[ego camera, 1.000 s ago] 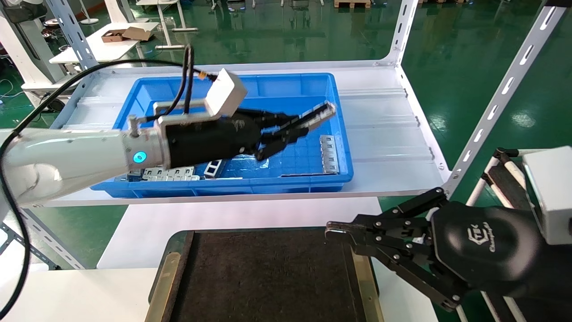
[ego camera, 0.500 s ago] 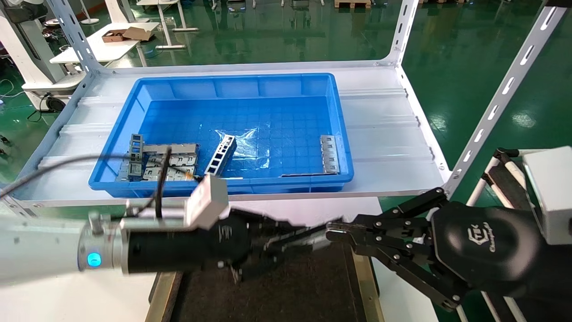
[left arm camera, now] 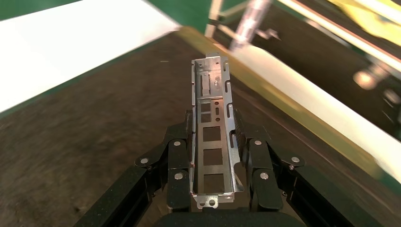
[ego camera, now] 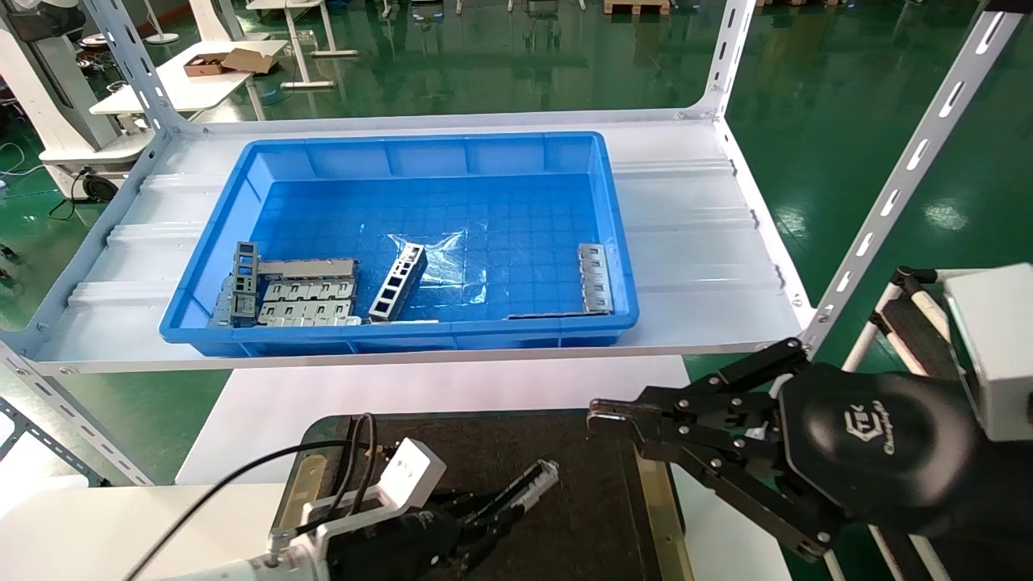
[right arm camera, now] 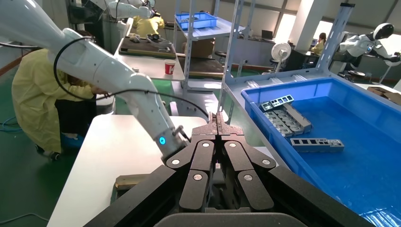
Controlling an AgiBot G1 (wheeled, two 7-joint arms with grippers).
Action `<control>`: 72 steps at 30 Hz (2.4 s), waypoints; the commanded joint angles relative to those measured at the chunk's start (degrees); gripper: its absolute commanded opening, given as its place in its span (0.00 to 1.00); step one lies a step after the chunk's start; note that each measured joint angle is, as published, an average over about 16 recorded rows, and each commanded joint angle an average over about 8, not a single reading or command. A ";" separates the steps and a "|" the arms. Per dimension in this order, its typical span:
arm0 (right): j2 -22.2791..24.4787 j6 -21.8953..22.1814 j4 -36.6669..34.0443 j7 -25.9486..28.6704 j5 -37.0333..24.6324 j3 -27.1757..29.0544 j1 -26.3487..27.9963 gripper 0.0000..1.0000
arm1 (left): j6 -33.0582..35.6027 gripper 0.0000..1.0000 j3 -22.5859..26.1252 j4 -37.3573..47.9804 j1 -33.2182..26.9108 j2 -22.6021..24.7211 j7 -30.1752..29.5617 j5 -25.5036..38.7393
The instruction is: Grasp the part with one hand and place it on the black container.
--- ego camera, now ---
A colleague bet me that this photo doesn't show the blue plastic bin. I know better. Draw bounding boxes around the blue plastic bin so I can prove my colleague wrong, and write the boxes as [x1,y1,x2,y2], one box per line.
[159,132,640,357]

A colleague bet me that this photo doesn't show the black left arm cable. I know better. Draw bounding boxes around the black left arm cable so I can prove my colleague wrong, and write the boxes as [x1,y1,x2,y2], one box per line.
[121,413,380,581]

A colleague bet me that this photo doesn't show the grey upright cage bracket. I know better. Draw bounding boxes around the grey upright cage bracket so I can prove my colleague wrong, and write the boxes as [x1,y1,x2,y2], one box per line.
[230,240,261,326]

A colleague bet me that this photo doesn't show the white metal shelf rack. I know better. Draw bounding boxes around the white metal shelf rack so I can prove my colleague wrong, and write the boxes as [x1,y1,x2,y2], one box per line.
[0,0,1014,489]

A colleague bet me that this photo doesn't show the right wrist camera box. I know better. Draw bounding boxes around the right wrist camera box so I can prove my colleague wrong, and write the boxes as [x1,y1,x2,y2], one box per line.
[943,264,1033,442]

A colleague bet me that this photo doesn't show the metal part with square holes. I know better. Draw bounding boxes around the metal part with square holes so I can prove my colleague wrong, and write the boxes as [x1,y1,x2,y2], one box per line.
[369,245,428,323]

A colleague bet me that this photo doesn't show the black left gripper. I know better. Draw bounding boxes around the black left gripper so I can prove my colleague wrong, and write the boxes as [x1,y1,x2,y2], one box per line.
[327,483,527,581]

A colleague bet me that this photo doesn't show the white machine base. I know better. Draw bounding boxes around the white machine base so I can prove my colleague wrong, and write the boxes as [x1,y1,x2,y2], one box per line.
[0,0,154,203]

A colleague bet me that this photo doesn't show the clear plastic film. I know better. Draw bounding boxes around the clear plastic film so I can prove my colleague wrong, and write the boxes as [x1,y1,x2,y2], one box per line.
[387,230,489,306]

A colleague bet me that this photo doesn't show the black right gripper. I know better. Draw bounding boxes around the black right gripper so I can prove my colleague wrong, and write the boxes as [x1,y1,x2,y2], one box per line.
[588,337,1002,563]

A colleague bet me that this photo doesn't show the flat slotted metal bracket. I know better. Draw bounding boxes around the flat slotted metal bracket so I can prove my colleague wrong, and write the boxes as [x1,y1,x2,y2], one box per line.
[578,243,615,314]

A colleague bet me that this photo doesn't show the white table leg frame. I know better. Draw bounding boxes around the white table leg frame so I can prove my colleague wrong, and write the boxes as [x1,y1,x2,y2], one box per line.
[246,0,360,90]

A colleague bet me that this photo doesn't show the black floor cable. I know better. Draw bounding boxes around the black floor cable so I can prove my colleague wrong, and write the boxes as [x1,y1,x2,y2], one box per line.
[48,169,91,220]

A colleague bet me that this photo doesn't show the black container tray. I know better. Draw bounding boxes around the black container tray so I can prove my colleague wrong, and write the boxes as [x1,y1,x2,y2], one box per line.
[270,412,687,581]

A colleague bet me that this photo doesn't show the long metal cage part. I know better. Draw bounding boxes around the long metal cage part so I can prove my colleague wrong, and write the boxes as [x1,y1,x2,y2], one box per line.
[494,460,561,517]

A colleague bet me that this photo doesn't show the open cardboard box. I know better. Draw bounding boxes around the open cardboard box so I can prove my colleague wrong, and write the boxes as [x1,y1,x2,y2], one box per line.
[183,48,279,78]

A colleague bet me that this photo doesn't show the white background table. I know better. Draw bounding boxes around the white background table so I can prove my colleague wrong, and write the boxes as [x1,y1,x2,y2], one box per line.
[89,39,290,122]

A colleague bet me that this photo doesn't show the long grey metal bar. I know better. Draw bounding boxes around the long grey metal bar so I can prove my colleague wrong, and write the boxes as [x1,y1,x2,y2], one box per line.
[258,258,361,280]

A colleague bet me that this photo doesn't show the white and black tube stand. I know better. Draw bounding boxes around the white and black tube stand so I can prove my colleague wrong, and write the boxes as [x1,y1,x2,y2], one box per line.
[839,266,965,581]

